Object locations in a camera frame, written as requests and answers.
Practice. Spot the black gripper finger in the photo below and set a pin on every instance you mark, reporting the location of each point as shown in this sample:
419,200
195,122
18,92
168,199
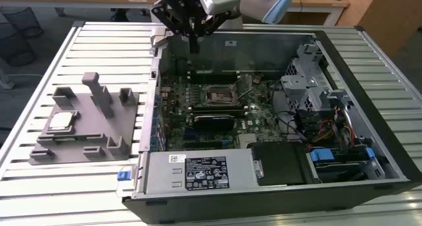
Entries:
212,25
171,20

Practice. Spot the silver CPU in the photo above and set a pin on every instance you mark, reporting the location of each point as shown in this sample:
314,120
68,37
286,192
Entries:
60,121

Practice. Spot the CPU socket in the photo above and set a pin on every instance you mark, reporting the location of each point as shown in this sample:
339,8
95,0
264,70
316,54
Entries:
219,96

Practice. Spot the black office chair base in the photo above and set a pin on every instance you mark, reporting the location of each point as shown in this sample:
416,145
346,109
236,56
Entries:
123,13

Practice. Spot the black RAM slot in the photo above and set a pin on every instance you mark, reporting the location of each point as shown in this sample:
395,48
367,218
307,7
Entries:
213,80
219,108
219,113
213,74

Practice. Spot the metal locking lever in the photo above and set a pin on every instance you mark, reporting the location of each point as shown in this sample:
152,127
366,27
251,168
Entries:
203,75

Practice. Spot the silver metal drive cage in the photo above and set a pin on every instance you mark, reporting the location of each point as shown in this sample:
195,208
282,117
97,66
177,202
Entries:
296,83

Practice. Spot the green motherboard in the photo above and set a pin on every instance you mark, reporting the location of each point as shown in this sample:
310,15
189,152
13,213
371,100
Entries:
260,112

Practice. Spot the small black graphics card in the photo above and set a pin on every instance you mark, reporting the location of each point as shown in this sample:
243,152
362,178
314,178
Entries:
213,123

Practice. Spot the black mesh waste bin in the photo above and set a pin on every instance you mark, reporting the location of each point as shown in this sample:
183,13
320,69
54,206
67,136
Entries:
16,45
24,20

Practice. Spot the small silver heatsink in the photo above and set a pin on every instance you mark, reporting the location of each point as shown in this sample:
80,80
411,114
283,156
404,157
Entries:
247,140

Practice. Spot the grey parts rack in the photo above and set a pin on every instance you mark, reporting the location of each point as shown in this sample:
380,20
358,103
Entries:
88,127

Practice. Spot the green RAM stick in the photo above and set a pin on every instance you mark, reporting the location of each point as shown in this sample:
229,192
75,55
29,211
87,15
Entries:
77,137

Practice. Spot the grey metal stand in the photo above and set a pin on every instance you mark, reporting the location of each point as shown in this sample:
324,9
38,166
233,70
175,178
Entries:
6,80

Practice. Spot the wooden cabinet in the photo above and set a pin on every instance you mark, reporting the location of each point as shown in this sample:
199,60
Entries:
395,13

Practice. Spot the silver metal support bar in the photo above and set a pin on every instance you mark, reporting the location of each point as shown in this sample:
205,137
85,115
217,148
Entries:
354,117

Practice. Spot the black plastic shroud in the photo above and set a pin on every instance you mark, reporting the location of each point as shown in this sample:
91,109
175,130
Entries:
279,161

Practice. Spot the grey power supply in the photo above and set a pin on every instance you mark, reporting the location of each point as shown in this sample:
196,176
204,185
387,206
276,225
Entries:
157,171

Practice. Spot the blue disk carrier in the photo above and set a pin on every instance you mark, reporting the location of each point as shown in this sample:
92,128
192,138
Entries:
320,155

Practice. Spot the blue case latch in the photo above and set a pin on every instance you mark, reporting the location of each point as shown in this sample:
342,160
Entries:
123,175

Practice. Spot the blue plastic clip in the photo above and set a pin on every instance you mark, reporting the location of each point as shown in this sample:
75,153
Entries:
370,153

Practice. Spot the black open PC case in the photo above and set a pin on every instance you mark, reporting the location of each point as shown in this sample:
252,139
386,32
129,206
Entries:
229,206

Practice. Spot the silver disk bay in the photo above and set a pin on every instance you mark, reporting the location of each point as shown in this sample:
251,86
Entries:
375,169

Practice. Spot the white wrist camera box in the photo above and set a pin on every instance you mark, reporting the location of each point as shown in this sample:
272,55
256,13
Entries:
220,1

